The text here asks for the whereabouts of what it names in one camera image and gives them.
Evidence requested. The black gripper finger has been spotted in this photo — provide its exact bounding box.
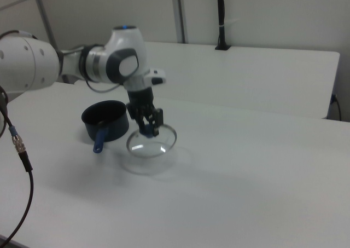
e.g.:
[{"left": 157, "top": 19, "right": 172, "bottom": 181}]
[
  {"left": 133, "top": 109, "right": 149, "bottom": 136},
  {"left": 149, "top": 108, "right": 165, "bottom": 137}
]

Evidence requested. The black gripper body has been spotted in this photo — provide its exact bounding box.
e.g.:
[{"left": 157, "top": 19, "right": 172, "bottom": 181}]
[{"left": 126, "top": 86, "right": 156, "bottom": 120}]

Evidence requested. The glass lid with blue knob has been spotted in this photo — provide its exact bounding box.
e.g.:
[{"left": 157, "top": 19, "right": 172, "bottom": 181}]
[{"left": 126, "top": 123, "right": 178, "bottom": 159}]

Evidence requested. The dark blue saucepan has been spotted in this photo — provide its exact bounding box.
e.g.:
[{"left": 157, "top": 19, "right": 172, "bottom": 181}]
[{"left": 81, "top": 100, "right": 130, "bottom": 153}]

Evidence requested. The white table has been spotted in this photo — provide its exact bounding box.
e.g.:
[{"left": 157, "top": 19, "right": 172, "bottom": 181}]
[{"left": 61, "top": 41, "right": 341, "bottom": 120}]

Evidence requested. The black pole with clamp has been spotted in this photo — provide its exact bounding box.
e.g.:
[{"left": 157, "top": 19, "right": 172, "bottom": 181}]
[{"left": 214, "top": 0, "right": 232, "bottom": 51}]

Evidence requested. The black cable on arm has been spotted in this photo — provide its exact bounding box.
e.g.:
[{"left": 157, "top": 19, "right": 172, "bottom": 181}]
[{"left": 78, "top": 44, "right": 121, "bottom": 93}]

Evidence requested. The wide aluminium frame post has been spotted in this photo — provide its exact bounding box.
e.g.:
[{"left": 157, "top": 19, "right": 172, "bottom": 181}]
[{"left": 171, "top": 0, "right": 189, "bottom": 44}]

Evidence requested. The black cable with metal connector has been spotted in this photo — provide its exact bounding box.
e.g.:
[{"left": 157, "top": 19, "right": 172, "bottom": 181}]
[{"left": 0, "top": 85, "right": 36, "bottom": 246}]

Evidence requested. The thin aluminium frame post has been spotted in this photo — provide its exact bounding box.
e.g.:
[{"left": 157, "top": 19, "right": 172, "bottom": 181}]
[{"left": 32, "top": 0, "right": 59, "bottom": 48}]

